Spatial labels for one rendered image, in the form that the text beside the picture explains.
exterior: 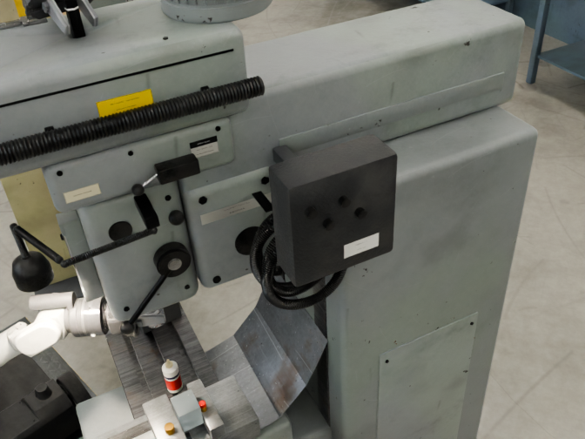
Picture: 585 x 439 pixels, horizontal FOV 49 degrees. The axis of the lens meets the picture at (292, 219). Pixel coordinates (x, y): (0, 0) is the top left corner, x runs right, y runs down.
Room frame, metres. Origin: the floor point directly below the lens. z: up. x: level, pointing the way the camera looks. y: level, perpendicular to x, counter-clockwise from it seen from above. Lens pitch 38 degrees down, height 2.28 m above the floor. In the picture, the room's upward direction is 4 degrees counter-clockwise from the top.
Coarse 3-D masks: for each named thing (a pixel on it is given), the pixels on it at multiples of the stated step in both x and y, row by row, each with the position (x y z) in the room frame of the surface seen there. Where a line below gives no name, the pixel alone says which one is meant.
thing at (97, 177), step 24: (216, 120) 1.02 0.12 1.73; (144, 144) 0.96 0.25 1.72; (168, 144) 0.98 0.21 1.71; (192, 144) 0.99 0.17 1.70; (216, 144) 1.01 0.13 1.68; (48, 168) 0.90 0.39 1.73; (72, 168) 0.91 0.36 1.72; (96, 168) 0.93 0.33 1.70; (120, 168) 0.94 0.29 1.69; (144, 168) 0.96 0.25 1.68; (72, 192) 0.91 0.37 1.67; (96, 192) 0.92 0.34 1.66; (120, 192) 0.94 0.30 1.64
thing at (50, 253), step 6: (18, 228) 0.93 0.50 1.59; (18, 234) 0.92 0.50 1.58; (24, 234) 0.91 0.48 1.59; (30, 234) 0.91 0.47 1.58; (30, 240) 0.89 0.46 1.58; (36, 240) 0.89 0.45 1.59; (36, 246) 0.88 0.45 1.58; (42, 246) 0.87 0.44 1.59; (42, 252) 0.87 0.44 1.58; (48, 252) 0.86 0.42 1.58; (54, 252) 0.86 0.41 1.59; (54, 258) 0.84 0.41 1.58; (60, 258) 0.84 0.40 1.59
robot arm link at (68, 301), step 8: (32, 296) 1.05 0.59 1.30; (40, 296) 1.05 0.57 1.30; (48, 296) 1.05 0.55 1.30; (56, 296) 1.05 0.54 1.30; (64, 296) 1.05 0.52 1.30; (72, 296) 1.05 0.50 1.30; (32, 304) 1.04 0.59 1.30; (40, 304) 1.04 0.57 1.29; (48, 304) 1.04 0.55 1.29; (56, 304) 1.04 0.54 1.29; (64, 304) 1.04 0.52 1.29; (72, 304) 1.04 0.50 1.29; (80, 304) 1.04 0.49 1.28; (40, 312) 1.04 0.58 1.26; (48, 312) 1.04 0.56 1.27; (56, 312) 1.03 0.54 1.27; (64, 312) 1.04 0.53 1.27; (72, 312) 1.03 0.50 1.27; (80, 312) 1.02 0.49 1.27; (56, 320) 1.01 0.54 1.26; (64, 320) 1.02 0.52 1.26; (72, 320) 1.01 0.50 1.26; (80, 320) 1.01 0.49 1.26; (64, 328) 1.01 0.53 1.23; (72, 328) 1.00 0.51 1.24; (80, 328) 1.00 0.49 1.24; (64, 336) 1.01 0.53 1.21; (80, 336) 1.01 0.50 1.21
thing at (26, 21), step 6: (24, 18) 1.13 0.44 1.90; (30, 18) 1.14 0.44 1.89; (36, 18) 1.12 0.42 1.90; (42, 18) 1.12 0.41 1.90; (0, 24) 1.10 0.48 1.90; (6, 24) 1.10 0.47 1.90; (12, 24) 1.11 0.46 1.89; (18, 24) 1.11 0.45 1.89; (24, 24) 1.11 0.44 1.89; (30, 24) 1.11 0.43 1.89
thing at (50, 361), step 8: (24, 320) 1.89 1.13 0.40; (48, 352) 1.71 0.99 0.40; (56, 352) 1.70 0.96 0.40; (40, 360) 1.67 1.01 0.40; (48, 360) 1.67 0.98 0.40; (56, 360) 1.66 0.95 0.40; (48, 368) 1.62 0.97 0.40; (56, 368) 1.62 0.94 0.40; (64, 368) 1.62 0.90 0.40; (48, 376) 1.58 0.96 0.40; (56, 376) 1.58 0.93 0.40; (80, 432) 1.33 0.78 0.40
